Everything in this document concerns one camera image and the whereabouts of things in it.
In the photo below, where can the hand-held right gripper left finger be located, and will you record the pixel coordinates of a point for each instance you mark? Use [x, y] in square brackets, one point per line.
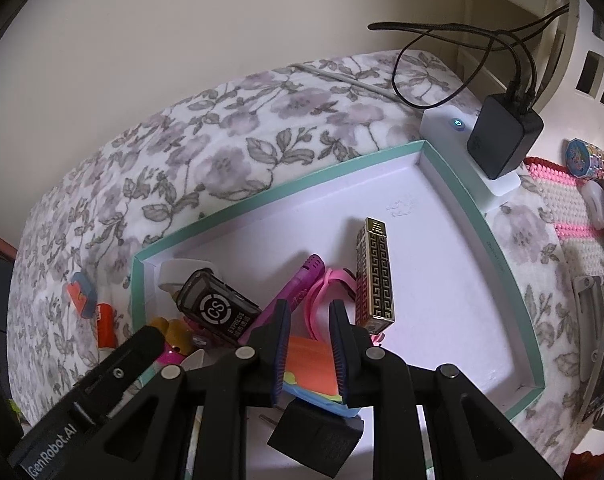
[280, 355]

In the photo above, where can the pink and white crocheted mat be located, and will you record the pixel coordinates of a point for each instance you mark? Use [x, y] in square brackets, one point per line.
[561, 195]

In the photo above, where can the gold patterned lighter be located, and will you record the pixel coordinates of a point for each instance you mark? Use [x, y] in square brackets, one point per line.
[376, 280]

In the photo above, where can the orange and blue toy knife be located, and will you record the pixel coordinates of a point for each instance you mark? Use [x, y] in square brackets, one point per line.
[312, 365]

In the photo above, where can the white power strip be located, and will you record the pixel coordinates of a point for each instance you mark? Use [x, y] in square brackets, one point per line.
[441, 125]

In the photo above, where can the blue and orange eraser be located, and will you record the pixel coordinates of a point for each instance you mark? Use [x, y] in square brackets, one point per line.
[82, 295]

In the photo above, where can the pink toy figure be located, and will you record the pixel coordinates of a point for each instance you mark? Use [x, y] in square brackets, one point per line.
[174, 332]

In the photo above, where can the black toy car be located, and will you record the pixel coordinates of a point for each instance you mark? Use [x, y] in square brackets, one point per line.
[217, 305]

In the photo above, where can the orange-red lighter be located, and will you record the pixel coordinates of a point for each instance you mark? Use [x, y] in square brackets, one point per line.
[105, 327]

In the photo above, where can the white wristband with device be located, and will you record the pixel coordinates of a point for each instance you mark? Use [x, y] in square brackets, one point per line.
[177, 272]

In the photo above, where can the purple tube lighter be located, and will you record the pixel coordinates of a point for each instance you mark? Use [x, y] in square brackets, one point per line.
[302, 280]

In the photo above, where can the grey hair clip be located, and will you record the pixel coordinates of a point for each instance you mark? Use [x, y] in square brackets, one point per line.
[589, 330]

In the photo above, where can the red cloth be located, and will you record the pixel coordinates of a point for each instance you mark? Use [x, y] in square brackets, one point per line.
[586, 462]

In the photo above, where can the floral blanket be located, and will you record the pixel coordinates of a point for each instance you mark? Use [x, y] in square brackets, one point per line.
[207, 160]

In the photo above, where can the colourful toy watch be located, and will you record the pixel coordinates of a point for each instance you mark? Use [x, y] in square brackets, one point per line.
[584, 157]

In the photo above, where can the small white case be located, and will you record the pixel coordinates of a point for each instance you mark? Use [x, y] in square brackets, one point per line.
[596, 202]

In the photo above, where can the black charger adapter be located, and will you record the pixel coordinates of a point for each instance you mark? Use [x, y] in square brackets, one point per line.
[317, 437]

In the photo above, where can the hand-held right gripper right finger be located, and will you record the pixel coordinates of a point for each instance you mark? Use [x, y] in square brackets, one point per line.
[339, 355]

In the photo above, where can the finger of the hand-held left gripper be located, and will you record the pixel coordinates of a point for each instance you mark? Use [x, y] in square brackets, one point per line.
[119, 365]

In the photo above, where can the cream laundry basket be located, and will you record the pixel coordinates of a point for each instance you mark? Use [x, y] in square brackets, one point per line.
[576, 45]

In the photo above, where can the pink wristband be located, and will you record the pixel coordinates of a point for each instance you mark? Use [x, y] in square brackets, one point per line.
[327, 285]

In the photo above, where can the black power adapter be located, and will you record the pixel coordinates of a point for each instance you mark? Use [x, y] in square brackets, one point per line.
[501, 135]

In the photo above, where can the white tray with teal rim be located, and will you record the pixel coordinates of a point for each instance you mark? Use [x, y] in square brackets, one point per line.
[431, 260]

